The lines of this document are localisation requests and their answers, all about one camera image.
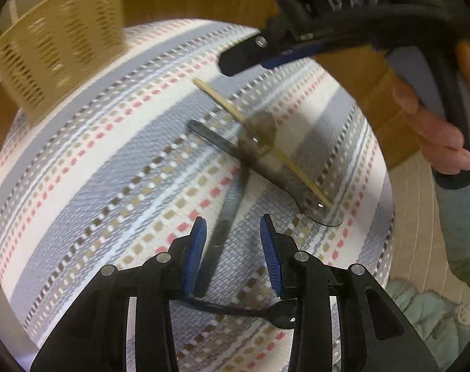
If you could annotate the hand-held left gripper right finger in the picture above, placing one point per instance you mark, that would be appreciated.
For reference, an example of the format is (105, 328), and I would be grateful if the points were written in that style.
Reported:
(271, 255)

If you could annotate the black plastic spoon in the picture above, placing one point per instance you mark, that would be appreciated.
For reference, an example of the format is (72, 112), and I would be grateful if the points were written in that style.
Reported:
(283, 317)

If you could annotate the beige plastic utensil basket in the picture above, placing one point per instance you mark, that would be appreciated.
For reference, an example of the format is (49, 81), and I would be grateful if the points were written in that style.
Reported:
(45, 46)

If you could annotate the translucent grey serving spoon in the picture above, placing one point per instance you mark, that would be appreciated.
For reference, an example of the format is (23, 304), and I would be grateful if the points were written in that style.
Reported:
(293, 197)

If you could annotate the striped woven tablecloth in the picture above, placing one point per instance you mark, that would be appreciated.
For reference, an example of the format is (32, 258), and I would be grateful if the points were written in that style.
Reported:
(103, 182)

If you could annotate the wooden chopstick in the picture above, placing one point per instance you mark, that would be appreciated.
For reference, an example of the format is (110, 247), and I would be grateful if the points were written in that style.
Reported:
(219, 102)

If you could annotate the translucent grey soup spoon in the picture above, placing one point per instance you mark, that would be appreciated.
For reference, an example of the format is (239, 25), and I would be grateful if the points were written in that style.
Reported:
(227, 217)

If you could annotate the person's right hand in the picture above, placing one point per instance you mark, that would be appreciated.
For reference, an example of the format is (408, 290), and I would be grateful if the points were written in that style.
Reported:
(440, 143)

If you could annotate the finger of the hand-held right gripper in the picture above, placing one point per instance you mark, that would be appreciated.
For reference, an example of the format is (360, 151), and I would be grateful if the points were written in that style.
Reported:
(250, 52)

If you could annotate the green quilted pants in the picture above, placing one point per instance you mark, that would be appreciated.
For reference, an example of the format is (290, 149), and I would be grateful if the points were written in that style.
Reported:
(425, 310)

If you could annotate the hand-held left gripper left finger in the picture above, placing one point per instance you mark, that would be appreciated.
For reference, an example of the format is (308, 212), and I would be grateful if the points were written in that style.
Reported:
(192, 259)

